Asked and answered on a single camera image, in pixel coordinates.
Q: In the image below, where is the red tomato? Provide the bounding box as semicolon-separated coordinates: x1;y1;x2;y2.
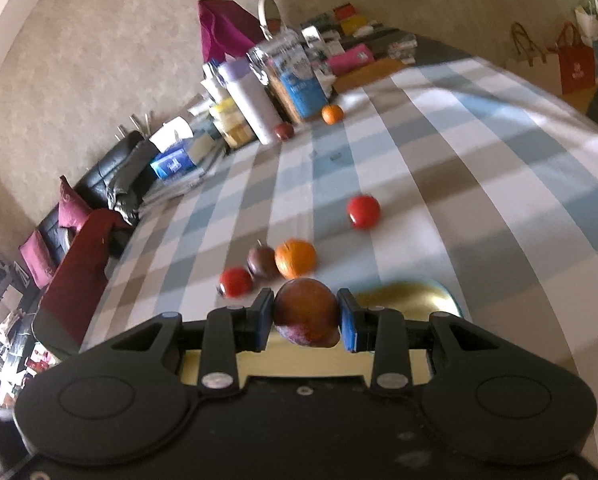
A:
347;195;381;230
217;266;253;298

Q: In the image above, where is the reddish plum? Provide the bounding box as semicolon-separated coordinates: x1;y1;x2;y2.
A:
272;278;340;348

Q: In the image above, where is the gold metal tray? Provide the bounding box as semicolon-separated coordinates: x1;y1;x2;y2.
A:
178;277;464;386

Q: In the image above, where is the dark purple plum centre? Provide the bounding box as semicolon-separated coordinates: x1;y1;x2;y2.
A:
247;240;278;280

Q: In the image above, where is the front mandarin orange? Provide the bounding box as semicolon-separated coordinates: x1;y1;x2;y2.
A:
274;238;317;280

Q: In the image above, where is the stack of books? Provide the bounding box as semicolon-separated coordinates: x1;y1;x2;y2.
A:
140;141;226;210

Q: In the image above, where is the checkered tablecloth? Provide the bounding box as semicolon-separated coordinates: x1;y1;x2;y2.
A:
78;56;598;466

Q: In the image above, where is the blue tissue box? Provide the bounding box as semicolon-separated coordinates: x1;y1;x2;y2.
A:
150;133;215;180

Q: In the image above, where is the black leather sofa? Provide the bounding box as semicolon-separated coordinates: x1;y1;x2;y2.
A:
8;131;144;360

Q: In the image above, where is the grey jacket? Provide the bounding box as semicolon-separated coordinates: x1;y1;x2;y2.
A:
106;140;160;226

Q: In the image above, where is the pink cushion near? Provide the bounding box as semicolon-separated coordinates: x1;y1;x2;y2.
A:
58;176;92;232

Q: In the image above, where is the pink cushion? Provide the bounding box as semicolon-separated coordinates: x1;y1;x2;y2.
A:
58;176;92;232
19;230;56;289

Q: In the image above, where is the pink cushion far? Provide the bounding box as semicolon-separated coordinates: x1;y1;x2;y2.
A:
19;230;56;289

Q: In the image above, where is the yellow lid glass jar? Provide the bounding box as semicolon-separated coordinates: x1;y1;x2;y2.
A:
210;98;256;150

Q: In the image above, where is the dark plum near bottle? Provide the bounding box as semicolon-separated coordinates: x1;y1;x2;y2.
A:
274;122;295;142

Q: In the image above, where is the small far mandarin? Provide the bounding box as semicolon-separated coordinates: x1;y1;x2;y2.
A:
321;104;345;125

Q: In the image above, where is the white lilac thermos bottle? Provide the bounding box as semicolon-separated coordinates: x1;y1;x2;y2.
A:
218;58;283;145

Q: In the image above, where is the brown wooden board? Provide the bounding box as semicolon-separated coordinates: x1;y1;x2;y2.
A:
333;58;407;94

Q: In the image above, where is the clear cereal jar blue label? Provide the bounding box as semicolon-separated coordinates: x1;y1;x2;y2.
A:
248;30;327;124

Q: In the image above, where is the pink pencil case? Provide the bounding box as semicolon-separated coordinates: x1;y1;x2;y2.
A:
326;44;375;77

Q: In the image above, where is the magenta bag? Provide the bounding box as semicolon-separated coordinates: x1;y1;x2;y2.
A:
197;0;264;63

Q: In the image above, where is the brown paper bag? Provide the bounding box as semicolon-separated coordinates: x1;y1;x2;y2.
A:
505;22;561;96

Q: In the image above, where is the round white mirror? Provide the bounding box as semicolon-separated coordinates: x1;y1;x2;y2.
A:
257;0;284;40

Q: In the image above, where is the red shopping bag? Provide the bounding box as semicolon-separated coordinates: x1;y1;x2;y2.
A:
548;22;595;96

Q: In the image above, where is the white shopping bag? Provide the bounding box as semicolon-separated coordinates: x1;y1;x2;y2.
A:
574;0;598;82

